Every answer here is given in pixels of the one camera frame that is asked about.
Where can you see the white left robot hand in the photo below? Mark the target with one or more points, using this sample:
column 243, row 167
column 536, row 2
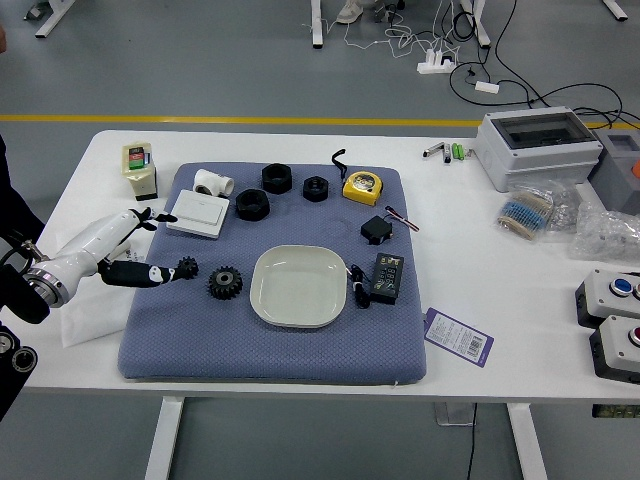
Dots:
column 95, row 242

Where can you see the small black gear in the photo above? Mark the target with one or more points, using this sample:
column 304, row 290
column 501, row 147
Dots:
column 189, row 268

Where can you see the big black gear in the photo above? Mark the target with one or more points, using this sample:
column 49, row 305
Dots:
column 226, row 283

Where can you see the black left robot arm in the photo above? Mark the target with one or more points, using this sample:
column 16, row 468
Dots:
column 22, row 300

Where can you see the large black hex nut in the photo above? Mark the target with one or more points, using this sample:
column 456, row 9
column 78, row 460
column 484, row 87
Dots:
column 276, row 179
column 252, row 206

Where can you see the small black hex nut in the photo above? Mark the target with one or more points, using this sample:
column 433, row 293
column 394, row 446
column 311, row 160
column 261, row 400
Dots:
column 315, row 189

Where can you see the blue push-button box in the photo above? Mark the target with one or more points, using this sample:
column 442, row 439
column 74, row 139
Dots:
column 607, row 297

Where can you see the grey box with orange button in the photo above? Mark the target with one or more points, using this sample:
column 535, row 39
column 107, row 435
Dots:
column 620, row 175

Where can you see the red push-button box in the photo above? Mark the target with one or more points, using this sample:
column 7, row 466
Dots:
column 617, row 347

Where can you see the white plastic bag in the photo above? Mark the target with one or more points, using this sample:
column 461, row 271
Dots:
column 95, row 315

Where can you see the white pipe tee fitting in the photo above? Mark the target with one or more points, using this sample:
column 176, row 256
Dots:
column 212, row 182

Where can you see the white square plate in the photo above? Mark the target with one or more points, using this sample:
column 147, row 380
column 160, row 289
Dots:
column 299, row 286

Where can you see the white table leg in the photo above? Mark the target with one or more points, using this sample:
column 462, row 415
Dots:
column 527, row 440
column 164, row 440

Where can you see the white background desk leg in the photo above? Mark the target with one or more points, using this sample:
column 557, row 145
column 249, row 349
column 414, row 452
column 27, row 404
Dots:
column 479, row 25
column 317, row 25
column 52, row 20
column 616, row 10

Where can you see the blue-grey cushion mat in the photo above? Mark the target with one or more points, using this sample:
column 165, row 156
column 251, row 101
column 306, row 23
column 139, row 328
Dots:
column 300, row 350

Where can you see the yellow tape measure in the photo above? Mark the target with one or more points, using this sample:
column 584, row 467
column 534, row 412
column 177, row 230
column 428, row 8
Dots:
column 362, row 187

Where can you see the black servo motor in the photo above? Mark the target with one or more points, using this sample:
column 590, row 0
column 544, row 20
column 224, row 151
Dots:
column 376, row 231

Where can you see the black digital display module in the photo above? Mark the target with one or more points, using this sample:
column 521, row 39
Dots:
column 386, row 277

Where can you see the person's shoe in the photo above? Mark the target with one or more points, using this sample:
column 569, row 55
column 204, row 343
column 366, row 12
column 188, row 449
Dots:
column 350, row 12

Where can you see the grey marker pen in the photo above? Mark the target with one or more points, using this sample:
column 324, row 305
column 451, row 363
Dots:
column 447, row 154

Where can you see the green battery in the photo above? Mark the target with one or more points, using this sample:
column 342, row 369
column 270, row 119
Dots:
column 455, row 151
column 460, row 151

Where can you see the purple tag card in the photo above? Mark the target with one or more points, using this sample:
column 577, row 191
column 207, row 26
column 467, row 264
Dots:
column 457, row 331

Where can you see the white power strip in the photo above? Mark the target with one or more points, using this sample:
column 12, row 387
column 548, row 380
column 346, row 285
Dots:
column 435, row 62

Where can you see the white power adapter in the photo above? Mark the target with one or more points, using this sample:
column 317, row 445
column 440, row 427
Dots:
column 486, row 87

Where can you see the bag of blue resistors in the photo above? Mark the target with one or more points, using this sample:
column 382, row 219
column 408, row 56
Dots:
column 525, row 212

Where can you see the clear bag of small parts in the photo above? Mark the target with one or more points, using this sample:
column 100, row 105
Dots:
column 565, row 207

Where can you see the bubble wrap bag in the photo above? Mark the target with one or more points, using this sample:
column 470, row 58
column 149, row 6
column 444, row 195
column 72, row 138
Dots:
column 607, row 232

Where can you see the desk control panel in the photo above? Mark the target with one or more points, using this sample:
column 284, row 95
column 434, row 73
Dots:
column 615, row 411

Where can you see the cream red-green switch box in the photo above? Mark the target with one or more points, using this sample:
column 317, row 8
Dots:
column 140, row 172

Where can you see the white wall switch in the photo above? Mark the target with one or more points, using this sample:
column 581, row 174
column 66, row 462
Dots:
column 197, row 214

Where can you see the metal bracket under table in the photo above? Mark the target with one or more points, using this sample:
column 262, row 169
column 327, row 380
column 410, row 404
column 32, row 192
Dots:
column 452, row 414

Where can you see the grey electrical enclosure box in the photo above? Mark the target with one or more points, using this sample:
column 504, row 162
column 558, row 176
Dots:
column 540, row 155

